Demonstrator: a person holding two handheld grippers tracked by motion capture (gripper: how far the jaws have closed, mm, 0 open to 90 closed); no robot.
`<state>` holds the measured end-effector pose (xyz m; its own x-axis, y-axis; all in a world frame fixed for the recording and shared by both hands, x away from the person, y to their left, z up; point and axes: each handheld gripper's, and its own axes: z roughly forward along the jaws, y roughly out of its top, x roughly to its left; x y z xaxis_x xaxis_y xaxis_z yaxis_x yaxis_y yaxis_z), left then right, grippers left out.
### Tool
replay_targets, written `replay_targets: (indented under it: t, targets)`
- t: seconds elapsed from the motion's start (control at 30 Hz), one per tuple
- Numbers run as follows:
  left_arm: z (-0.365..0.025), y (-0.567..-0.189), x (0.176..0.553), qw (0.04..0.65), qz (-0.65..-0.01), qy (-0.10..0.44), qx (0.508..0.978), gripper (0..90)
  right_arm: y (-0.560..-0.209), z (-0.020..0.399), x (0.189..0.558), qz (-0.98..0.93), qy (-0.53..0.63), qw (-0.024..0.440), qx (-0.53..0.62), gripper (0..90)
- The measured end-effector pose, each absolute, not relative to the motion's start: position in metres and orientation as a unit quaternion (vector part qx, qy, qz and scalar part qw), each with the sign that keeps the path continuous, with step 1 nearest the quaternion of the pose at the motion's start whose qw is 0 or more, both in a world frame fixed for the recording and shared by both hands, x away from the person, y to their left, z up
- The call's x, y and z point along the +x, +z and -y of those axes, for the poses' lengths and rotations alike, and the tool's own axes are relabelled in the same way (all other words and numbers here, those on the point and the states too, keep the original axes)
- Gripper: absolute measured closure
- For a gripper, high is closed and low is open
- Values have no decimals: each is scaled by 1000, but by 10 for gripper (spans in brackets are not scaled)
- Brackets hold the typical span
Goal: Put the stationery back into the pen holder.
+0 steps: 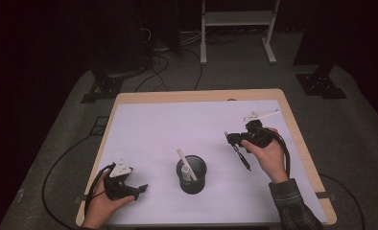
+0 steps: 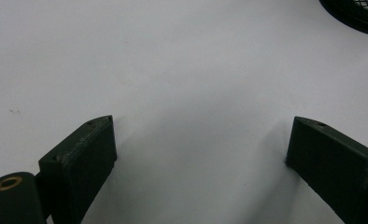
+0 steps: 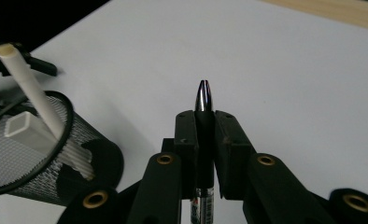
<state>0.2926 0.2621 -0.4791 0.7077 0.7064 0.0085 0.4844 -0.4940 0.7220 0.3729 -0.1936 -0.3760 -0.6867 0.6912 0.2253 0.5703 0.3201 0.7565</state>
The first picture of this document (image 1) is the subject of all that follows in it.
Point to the wooden table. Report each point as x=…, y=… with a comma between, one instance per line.
x=209, y=95

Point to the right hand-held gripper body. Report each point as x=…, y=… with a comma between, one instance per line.
x=257, y=135

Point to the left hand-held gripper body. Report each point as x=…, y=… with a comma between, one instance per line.
x=118, y=188

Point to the black stand with base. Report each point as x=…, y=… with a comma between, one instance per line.
x=321, y=84

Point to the white metal stand frame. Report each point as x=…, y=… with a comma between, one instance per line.
x=203, y=38

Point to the black floor frame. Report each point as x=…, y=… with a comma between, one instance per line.
x=96, y=126

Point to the black pen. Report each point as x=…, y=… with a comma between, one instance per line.
x=244, y=161

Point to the black stand base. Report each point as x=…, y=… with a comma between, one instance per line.
x=102, y=87

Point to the white pen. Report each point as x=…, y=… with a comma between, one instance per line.
x=185, y=161

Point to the person's left hand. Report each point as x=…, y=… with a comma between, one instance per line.
x=104, y=209

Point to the black mesh pen holder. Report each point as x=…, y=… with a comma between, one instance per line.
x=193, y=187

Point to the dark equipment rack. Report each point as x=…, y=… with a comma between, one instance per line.
x=129, y=38

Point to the white paper sheet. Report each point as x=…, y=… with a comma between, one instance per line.
x=164, y=137

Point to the person's right hand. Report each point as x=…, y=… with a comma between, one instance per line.
x=271, y=159

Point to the grey table bracket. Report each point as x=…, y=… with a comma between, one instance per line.
x=81, y=199
x=326, y=195

